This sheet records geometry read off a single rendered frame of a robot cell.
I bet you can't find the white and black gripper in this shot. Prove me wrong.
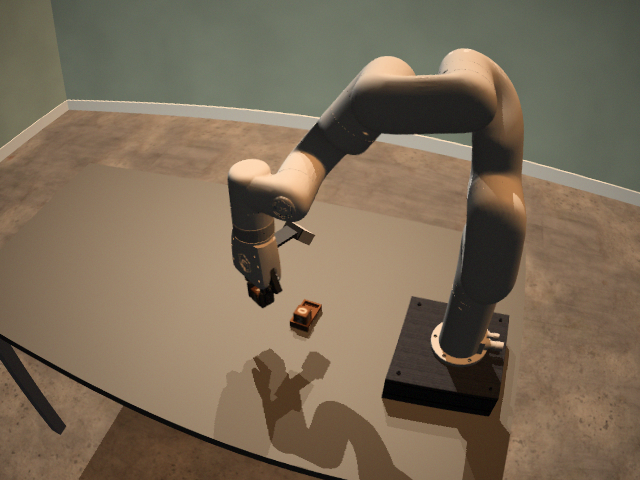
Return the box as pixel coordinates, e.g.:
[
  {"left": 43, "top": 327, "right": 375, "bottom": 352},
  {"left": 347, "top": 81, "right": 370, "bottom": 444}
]
[{"left": 231, "top": 228, "right": 282, "bottom": 308}]

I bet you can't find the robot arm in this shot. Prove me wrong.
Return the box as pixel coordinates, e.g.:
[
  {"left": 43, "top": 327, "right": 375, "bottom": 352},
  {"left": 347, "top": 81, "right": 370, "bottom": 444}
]
[{"left": 228, "top": 49, "right": 526, "bottom": 367}]

